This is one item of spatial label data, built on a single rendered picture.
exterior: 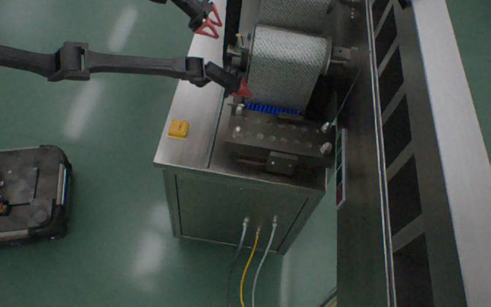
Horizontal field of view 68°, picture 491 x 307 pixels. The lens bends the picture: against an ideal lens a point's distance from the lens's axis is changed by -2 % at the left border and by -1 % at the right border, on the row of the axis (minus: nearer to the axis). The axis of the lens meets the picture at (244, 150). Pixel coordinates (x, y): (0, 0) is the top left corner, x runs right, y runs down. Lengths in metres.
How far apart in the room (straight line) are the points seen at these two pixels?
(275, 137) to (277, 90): 0.17
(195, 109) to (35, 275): 1.31
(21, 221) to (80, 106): 0.98
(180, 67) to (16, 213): 1.31
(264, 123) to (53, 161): 1.35
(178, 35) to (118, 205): 1.56
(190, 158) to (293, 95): 0.45
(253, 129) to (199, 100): 0.34
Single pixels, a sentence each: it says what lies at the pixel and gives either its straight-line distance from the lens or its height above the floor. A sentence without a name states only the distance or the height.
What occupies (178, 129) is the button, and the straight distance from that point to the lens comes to 1.46.
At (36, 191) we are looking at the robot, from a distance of 2.26.
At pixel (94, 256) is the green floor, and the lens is 2.28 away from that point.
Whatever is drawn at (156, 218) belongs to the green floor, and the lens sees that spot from 2.29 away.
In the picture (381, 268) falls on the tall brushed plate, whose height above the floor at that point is 1.42.
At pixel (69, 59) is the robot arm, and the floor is 1.31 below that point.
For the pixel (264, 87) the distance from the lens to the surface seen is 1.36.
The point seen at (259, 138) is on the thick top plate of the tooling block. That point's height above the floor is 1.03.
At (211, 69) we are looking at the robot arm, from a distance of 1.31.
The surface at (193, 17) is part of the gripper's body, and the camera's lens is 1.24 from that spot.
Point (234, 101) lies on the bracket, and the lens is 1.56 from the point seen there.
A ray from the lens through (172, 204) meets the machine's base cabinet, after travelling 1.73.
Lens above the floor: 2.11
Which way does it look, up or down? 57 degrees down
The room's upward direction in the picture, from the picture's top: 11 degrees clockwise
